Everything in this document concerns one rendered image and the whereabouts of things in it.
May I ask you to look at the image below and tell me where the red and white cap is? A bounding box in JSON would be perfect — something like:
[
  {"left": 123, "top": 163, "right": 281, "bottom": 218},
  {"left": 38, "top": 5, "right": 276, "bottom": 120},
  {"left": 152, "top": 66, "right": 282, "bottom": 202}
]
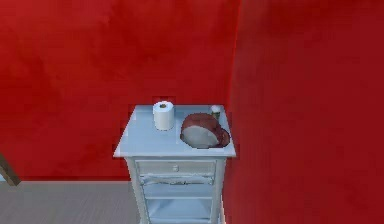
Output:
[{"left": 179, "top": 112, "right": 231, "bottom": 150}]

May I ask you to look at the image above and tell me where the small white-lidded jar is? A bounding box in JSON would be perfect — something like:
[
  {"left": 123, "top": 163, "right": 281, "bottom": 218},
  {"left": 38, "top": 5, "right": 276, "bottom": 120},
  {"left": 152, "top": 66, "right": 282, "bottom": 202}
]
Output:
[{"left": 210, "top": 104, "right": 222, "bottom": 120}]

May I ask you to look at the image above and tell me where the white toilet paper roll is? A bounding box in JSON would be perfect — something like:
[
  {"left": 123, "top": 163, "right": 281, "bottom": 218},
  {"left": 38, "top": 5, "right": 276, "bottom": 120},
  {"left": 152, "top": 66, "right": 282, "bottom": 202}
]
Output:
[{"left": 152, "top": 100, "right": 176, "bottom": 132}]

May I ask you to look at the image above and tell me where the pale blue bedside table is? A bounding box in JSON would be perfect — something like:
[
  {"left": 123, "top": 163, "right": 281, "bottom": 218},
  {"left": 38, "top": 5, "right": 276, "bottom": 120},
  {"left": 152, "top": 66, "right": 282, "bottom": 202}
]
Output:
[{"left": 112, "top": 104, "right": 237, "bottom": 224}]

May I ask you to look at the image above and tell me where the brown wooden slanted post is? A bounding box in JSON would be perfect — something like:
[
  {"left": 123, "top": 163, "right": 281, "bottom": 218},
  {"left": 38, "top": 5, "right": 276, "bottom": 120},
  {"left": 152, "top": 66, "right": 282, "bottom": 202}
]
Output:
[{"left": 0, "top": 153, "right": 22, "bottom": 187}]

